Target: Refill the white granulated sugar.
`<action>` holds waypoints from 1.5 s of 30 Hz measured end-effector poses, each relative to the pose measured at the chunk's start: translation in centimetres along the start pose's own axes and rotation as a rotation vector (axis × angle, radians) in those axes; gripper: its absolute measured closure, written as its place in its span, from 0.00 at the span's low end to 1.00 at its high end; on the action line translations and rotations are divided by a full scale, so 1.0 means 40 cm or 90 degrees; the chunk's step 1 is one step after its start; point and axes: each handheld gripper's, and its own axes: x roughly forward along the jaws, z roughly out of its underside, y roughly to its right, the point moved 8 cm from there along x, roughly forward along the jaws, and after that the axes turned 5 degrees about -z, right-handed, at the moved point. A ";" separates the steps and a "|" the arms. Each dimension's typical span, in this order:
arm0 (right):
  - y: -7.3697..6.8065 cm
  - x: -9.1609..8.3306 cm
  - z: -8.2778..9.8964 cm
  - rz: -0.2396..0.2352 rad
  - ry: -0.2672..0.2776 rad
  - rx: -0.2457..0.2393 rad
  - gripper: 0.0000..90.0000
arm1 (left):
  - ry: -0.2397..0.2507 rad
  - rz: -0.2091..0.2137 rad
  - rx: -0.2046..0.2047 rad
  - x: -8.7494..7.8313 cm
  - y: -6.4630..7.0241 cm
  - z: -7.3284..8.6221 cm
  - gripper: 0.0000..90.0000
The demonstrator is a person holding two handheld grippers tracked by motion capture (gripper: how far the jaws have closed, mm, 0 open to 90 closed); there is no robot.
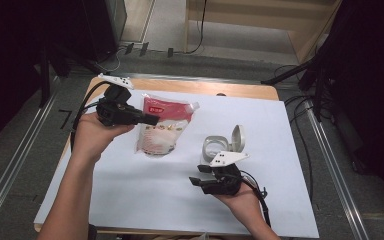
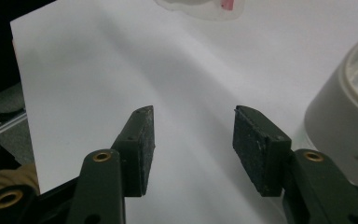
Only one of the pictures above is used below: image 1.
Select pink and white pouch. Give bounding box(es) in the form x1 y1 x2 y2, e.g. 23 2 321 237
134 93 201 157

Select metal floor rail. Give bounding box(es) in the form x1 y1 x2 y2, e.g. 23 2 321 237
0 78 63 231
304 105 370 240
69 70 264 85

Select hanging black cable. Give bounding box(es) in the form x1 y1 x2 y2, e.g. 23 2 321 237
183 0 209 55

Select white paper sheet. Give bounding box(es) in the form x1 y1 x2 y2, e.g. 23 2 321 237
33 88 320 239

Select wooden table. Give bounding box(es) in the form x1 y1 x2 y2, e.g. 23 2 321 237
33 75 280 236

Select person's left hand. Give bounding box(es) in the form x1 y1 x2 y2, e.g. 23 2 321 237
70 111 136 165

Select left hand-held gripper black cable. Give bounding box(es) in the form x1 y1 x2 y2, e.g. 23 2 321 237
70 80 113 152

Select hand-held gripper black cable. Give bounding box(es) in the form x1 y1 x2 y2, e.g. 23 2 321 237
239 169 273 229
70 80 113 152

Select white lidded jar with handle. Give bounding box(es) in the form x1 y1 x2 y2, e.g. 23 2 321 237
200 124 247 165

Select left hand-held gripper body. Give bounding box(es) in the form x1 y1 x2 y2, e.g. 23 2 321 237
95 73 148 128

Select right hand-held gripper black cable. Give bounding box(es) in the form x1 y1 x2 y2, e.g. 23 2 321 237
239 169 273 229

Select person's right hand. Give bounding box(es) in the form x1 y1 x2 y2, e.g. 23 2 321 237
213 181 265 225

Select wooden shelf unit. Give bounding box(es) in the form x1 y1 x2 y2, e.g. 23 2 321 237
184 0 343 64

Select black floor cables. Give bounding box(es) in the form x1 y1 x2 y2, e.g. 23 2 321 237
273 64 318 204

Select dark curtain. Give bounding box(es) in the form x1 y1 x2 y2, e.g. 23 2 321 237
0 0 85 155
314 0 384 214

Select white floor cable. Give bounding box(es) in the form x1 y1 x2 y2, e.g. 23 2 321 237
94 45 128 75

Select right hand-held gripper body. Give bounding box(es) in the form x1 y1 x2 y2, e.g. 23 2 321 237
200 150 250 197

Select black cabinet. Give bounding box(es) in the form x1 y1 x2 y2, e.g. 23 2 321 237
81 0 128 63

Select black metal stand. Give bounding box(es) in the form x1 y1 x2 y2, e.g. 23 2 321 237
260 49 334 122
39 43 112 108

